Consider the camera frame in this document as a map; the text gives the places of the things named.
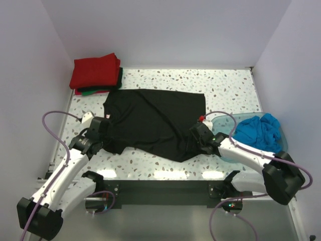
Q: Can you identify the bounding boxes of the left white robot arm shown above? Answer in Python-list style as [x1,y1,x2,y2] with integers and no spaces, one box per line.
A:
[17,117,116,240]

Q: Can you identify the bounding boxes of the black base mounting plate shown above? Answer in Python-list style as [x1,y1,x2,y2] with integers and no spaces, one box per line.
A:
[101,180,241,209]

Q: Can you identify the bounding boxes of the dark folded t shirt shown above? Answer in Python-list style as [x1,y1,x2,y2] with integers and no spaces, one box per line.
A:
[76,66,123,93]

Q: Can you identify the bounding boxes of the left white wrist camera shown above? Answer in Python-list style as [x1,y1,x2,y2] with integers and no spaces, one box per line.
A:
[80,111,95,125]

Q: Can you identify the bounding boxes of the red folded t shirt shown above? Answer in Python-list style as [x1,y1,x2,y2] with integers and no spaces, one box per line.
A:
[69,53,121,89]

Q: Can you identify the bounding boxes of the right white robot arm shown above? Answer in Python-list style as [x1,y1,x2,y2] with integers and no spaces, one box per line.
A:
[187,122,305,205]

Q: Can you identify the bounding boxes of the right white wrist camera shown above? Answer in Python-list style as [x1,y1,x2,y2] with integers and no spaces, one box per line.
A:
[198,115,213,130]

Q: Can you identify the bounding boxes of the black t shirt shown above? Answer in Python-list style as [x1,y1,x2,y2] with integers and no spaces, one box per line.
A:
[103,89,206,162]

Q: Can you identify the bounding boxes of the green folded t shirt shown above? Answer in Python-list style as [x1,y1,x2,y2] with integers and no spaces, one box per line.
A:
[81,67,124,96]

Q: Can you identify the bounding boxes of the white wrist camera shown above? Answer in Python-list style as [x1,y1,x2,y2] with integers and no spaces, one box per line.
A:
[80,111,95,125]
[198,115,213,130]

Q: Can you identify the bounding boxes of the blue crumpled t shirt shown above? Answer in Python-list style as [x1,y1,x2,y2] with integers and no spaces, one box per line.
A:
[233,113,282,153]

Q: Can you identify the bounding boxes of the aluminium rail frame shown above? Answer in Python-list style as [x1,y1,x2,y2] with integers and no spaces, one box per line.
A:
[288,199,301,240]

